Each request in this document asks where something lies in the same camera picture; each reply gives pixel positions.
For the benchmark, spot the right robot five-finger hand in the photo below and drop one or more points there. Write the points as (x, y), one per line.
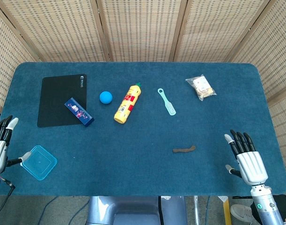
(251, 166)

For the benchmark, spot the brown twig-like piece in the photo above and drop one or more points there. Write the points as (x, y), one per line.
(183, 150)

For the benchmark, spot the blue plastic container lid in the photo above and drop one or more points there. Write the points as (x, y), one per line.
(39, 162)

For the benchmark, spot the white sneaker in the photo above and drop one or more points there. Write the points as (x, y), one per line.
(241, 212)

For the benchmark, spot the silver table leg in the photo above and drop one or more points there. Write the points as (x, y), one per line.
(196, 211)

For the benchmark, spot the black mouse pad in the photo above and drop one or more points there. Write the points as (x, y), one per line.
(56, 98)

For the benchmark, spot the dark blue printed box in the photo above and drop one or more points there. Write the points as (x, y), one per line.
(78, 111)

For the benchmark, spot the clear bag of snacks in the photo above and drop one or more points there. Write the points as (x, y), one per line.
(202, 87)

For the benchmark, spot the mint green brush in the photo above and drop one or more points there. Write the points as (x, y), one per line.
(167, 104)

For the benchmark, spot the blue felt table cover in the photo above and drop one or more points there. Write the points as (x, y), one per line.
(142, 152)

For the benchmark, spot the blue ball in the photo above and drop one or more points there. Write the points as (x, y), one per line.
(106, 97)

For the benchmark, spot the grey-blue robot torso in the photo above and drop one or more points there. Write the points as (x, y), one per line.
(133, 211)

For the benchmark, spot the yellow bottle with red label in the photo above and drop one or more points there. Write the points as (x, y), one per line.
(126, 105)

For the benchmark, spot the woven bamboo folding screen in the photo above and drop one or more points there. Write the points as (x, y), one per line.
(142, 28)

